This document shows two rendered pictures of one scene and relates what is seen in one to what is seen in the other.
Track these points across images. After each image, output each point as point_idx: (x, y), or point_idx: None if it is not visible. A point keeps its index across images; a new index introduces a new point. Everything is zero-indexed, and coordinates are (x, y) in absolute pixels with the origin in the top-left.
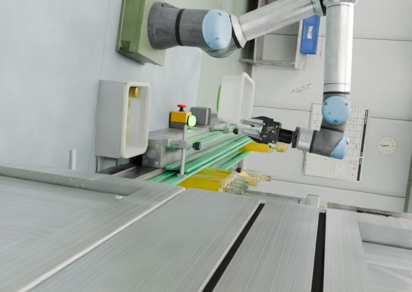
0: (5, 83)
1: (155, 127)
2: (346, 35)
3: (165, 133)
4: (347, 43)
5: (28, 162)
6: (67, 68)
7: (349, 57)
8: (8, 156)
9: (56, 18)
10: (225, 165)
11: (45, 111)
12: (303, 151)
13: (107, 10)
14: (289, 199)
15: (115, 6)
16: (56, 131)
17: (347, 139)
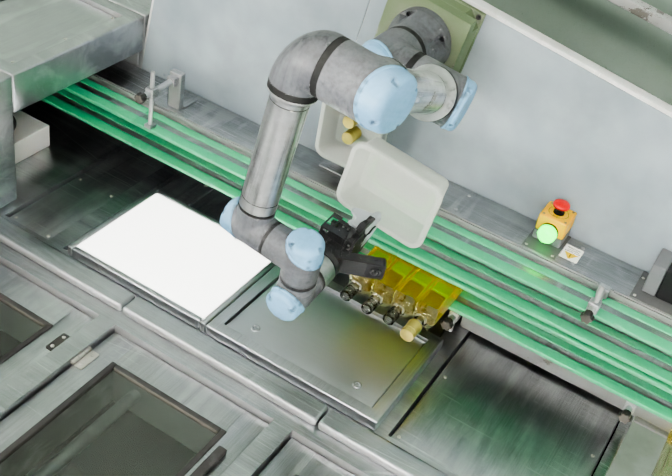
0: (224, 19)
1: (489, 194)
2: (258, 133)
3: (452, 198)
4: (255, 145)
5: (181, 73)
6: (294, 34)
7: (252, 164)
8: (224, 73)
9: None
10: (609, 380)
11: (263, 59)
12: None
13: None
14: None
15: None
16: None
17: (273, 292)
